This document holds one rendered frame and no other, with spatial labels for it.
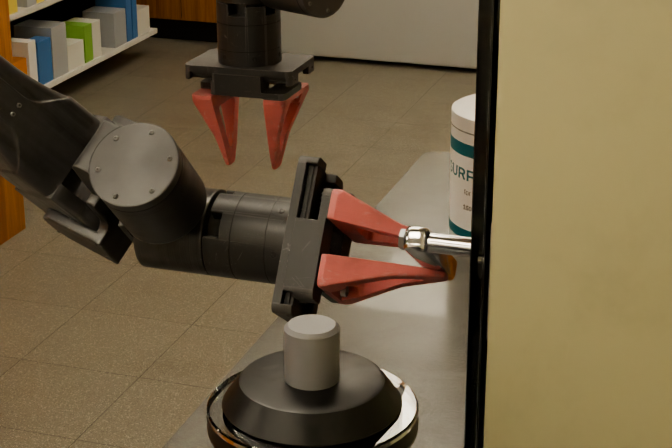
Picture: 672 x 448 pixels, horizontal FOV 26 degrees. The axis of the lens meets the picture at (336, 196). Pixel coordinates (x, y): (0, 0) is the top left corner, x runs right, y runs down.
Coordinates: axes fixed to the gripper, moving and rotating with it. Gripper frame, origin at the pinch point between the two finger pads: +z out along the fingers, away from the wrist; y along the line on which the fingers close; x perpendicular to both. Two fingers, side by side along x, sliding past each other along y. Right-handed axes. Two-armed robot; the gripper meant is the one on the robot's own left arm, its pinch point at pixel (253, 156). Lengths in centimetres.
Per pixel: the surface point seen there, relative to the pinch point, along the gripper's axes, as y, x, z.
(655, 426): 42, -45, -2
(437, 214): 9.0, 32.8, 16.1
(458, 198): 13.7, 23.3, 10.5
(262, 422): 24, -59, -7
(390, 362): 14.7, -5.3, 16.3
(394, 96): -103, 401, 108
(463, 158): 14.3, 22.8, 5.9
